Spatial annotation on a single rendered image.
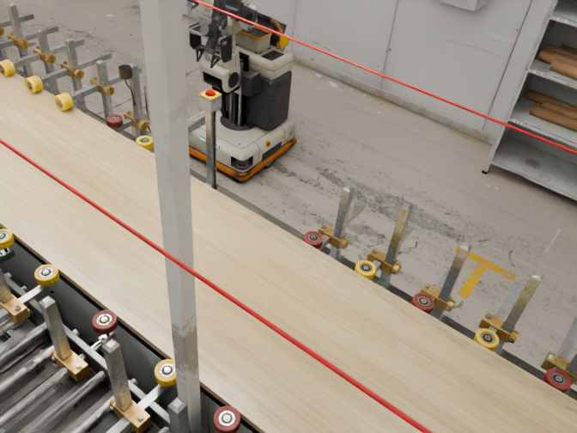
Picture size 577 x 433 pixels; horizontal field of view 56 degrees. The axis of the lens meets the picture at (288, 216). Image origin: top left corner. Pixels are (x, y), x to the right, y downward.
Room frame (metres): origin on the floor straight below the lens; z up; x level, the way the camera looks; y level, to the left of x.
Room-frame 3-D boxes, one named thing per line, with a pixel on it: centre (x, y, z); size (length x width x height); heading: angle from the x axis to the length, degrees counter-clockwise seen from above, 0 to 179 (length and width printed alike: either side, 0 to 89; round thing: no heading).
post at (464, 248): (1.43, -0.64, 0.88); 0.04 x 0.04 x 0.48; 57
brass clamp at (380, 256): (1.57, -0.41, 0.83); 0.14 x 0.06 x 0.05; 57
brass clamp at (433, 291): (1.44, -0.62, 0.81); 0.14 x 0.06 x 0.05; 57
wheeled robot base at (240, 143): (3.41, 0.44, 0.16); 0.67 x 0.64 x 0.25; 148
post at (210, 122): (2.10, 0.40, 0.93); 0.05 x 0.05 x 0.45; 57
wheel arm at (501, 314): (1.36, -0.85, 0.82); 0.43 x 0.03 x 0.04; 147
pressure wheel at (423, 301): (1.33, -0.53, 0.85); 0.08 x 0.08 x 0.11
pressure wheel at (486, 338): (1.19, -0.74, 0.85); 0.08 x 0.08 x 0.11
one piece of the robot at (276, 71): (3.49, 0.39, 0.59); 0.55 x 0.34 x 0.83; 58
